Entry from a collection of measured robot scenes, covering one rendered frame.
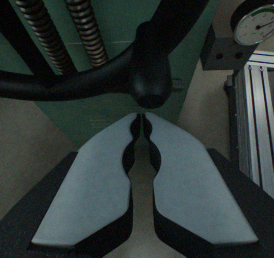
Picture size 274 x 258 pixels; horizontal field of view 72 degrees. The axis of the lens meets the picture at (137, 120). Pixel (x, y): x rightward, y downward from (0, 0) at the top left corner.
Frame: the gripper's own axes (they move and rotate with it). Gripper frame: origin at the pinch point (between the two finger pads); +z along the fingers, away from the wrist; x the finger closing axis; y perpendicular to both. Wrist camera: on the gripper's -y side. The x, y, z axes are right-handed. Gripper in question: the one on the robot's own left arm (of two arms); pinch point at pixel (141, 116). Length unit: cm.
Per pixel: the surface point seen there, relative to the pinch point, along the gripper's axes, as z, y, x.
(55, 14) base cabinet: 25.5, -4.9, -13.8
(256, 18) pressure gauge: 18.8, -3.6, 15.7
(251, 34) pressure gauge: 20.2, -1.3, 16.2
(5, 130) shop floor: 67, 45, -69
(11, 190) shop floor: 42, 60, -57
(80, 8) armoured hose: 10.5, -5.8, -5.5
